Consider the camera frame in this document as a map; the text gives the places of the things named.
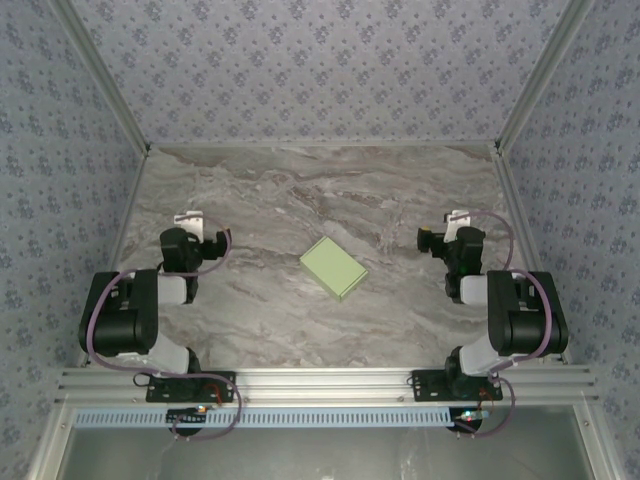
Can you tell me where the grey metal sheet panel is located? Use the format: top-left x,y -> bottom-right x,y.
59,424 -> 591,480

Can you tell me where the small left circuit board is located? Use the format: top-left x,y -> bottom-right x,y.
167,407 -> 209,427

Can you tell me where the light green paper box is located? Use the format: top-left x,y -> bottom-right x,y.
299,235 -> 370,305

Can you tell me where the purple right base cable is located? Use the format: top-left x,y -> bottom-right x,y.
457,377 -> 512,440

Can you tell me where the light blue slotted cable duct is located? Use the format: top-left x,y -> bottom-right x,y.
73,404 -> 494,430

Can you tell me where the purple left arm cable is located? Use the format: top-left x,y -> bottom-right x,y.
82,214 -> 234,377

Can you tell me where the small right circuit board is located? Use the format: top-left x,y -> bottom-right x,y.
452,408 -> 490,432

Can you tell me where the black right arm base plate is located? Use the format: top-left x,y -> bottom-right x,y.
410,369 -> 504,402

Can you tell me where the aluminium mounting rail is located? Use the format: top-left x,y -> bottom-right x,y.
55,367 -> 599,404

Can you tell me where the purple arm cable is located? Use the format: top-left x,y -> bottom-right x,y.
462,209 -> 557,381
82,214 -> 234,377

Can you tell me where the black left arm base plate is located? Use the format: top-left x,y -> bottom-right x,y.
145,370 -> 237,404

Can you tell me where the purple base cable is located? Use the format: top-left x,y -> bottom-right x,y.
132,372 -> 245,444
457,377 -> 512,440

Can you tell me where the aluminium frame post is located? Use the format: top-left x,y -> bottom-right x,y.
493,0 -> 597,151
49,0 -> 152,154

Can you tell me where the small circuit board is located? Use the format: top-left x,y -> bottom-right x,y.
167,407 -> 209,427
452,408 -> 490,432

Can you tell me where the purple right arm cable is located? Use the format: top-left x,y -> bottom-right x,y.
462,209 -> 557,381

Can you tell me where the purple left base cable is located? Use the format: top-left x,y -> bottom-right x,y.
132,372 -> 245,444

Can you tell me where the aluminium table side rail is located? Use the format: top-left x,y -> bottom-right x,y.
492,144 -> 574,364
74,149 -> 151,371

